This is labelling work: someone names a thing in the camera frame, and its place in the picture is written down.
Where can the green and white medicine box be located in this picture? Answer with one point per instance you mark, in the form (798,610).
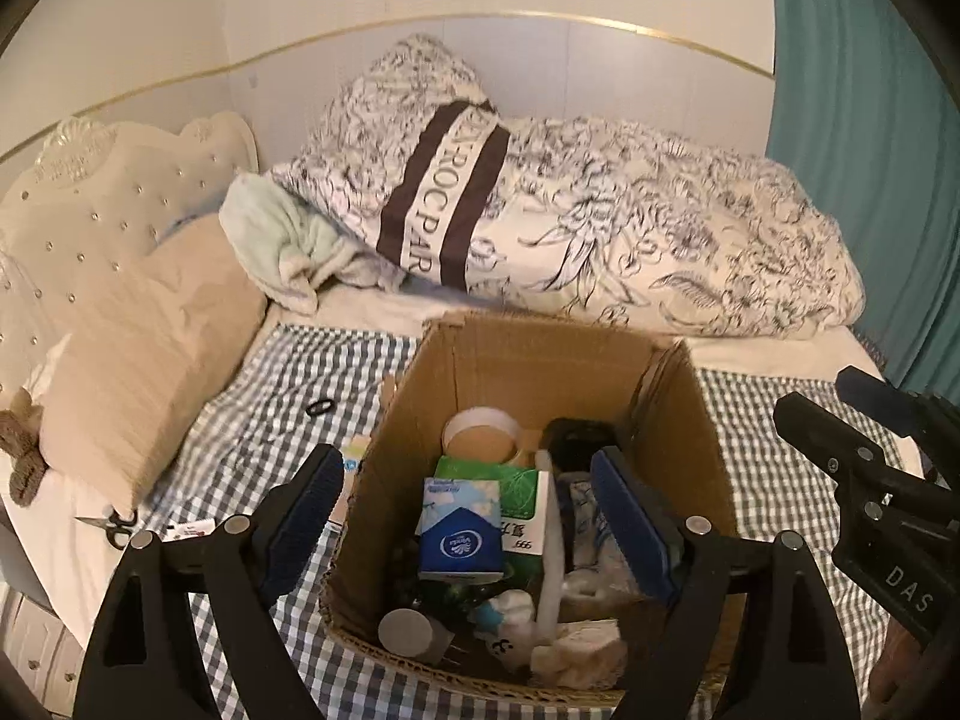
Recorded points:
(525,510)

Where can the white tape roll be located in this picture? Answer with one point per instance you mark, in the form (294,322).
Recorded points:
(480,442)

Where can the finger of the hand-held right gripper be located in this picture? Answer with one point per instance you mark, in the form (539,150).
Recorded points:
(870,386)
(817,435)

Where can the beige pillow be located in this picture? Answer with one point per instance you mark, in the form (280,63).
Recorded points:
(150,352)

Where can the checkered blanket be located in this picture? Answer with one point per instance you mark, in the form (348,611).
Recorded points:
(285,375)

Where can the small white red packet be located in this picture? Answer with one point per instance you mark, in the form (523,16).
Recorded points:
(191,530)

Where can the floral duvet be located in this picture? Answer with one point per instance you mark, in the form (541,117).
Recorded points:
(675,240)

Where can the white bedside cabinet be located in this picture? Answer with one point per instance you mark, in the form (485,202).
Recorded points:
(37,652)

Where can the floral pillow with dark band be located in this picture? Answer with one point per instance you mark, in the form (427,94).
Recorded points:
(360,165)

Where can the light green towel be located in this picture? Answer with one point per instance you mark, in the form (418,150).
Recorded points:
(262,232)

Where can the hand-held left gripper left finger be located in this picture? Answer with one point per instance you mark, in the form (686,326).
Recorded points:
(307,517)

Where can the blue tissue pack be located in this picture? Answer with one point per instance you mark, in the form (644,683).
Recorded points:
(457,540)

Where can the cream tufted headboard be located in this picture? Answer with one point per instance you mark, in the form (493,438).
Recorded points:
(90,187)

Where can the brown knitted toy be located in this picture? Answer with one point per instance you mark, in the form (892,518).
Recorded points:
(22,450)

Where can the teal curtain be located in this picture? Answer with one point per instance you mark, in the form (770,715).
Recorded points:
(862,90)

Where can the white plush toy blue star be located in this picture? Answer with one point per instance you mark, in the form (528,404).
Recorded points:
(510,607)

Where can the cardboard box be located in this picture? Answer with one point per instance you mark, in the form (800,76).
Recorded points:
(525,360)

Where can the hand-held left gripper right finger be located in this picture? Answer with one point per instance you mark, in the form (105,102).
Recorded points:
(634,525)

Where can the white lace sock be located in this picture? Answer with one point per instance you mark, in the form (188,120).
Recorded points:
(581,649)

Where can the gold wall trim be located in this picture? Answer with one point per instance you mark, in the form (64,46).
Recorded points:
(525,15)

